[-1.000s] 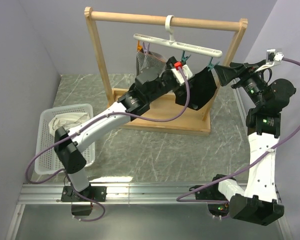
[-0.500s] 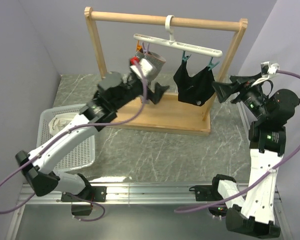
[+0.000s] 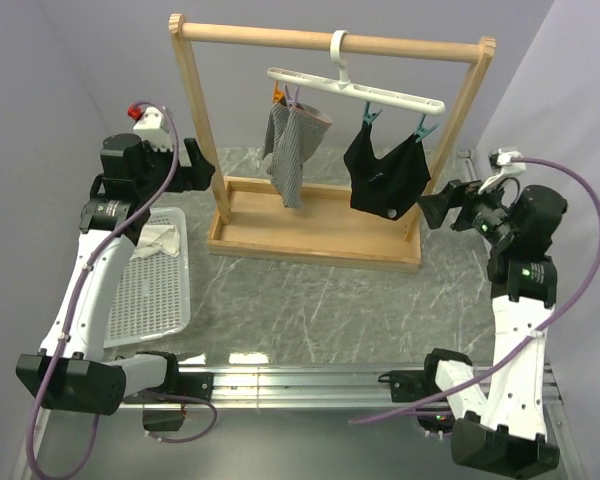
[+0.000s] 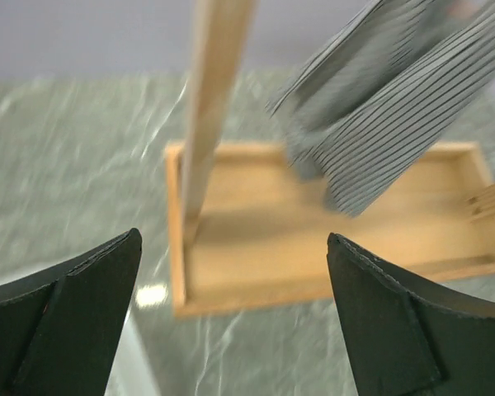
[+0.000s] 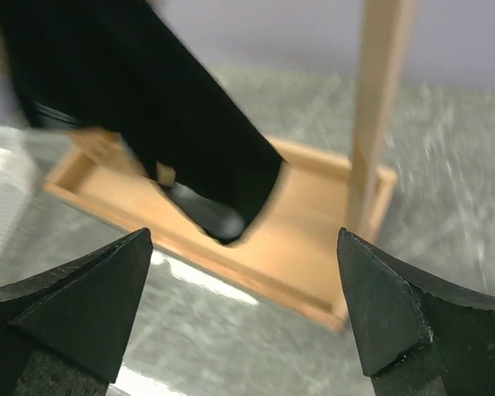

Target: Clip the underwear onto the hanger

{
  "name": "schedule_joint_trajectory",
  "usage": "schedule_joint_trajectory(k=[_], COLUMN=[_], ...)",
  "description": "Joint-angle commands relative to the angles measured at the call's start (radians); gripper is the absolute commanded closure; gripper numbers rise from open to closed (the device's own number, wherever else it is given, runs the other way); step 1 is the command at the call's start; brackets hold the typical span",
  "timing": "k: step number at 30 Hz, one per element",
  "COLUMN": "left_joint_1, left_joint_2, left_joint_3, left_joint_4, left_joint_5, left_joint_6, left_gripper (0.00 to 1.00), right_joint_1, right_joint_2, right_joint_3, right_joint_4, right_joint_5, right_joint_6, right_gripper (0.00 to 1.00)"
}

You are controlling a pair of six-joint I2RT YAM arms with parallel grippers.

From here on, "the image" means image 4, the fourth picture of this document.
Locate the grey striped underwear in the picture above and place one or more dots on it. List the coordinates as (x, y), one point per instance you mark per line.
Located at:
(380, 93)

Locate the wooden clothes rack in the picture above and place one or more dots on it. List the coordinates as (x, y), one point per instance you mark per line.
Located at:
(244, 232)

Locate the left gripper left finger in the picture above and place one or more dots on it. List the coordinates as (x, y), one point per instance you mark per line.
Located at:
(60, 327)

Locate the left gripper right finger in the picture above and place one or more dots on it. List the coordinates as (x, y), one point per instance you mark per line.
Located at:
(405, 334)

